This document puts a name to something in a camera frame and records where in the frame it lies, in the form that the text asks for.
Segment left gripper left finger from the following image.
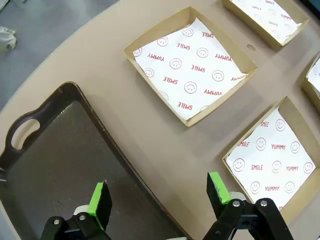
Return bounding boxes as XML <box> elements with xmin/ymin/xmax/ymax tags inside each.
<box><xmin>39</xmin><ymin>180</ymin><xmax>113</xmax><ymax>240</ymax></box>

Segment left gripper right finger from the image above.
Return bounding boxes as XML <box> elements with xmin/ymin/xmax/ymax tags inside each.
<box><xmin>202</xmin><ymin>171</ymin><xmax>295</xmax><ymax>240</ymax></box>

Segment white printed paper liner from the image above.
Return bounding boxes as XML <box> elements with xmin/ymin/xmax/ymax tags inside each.
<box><xmin>231</xmin><ymin>0</ymin><xmax>303</xmax><ymax>41</ymax></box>
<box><xmin>306</xmin><ymin>58</ymin><xmax>320</xmax><ymax>92</ymax></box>
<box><xmin>132</xmin><ymin>17</ymin><xmax>249</xmax><ymax>121</ymax></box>
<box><xmin>224</xmin><ymin>107</ymin><xmax>317</xmax><ymax>211</ymax></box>

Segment brown cardboard tray box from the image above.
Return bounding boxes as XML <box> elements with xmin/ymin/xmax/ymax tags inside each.
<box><xmin>122</xmin><ymin>6</ymin><xmax>259</xmax><ymax>128</ymax></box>
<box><xmin>221</xmin><ymin>0</ymin><xmax>310</xmax><ymax>49</ymax></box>
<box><xmin>221</xmin><ymin>96</ymin><xmax>320</xmax><ymax>225</ymax></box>
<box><xmin>299</xmin><ymin>53</ymin><xmax>320</xmax><ymax>115</ymax></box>

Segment brown plastic serving tray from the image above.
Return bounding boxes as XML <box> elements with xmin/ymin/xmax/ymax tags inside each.
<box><xmin>0</xmin><ymin>81</ymin><xmax>193</xmax><ymax>240</ymax></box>

